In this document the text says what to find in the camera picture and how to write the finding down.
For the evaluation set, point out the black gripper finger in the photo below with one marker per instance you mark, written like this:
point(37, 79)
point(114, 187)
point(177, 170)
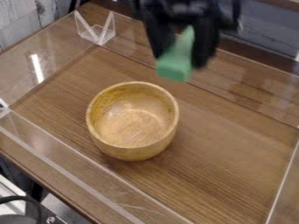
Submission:
point(207, 36)
point(159, 33)

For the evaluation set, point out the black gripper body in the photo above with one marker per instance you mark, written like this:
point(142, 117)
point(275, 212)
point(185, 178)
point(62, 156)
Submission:
point(161, 14)

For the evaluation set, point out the green rectangular block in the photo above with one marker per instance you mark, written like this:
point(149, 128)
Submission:
point(174, 64)

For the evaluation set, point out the brown wooden bowl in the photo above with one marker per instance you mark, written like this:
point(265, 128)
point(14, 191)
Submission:
point(133, 120)

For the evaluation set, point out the clear acrylic tray walls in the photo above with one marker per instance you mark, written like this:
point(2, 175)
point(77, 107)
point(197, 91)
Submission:
point(230, 169)

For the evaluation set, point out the clear acrylic corner bracket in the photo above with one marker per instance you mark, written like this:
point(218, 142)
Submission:
point(95, 33)

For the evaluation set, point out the black metal table frame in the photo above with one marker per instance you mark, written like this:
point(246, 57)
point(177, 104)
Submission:
point(27, 203)

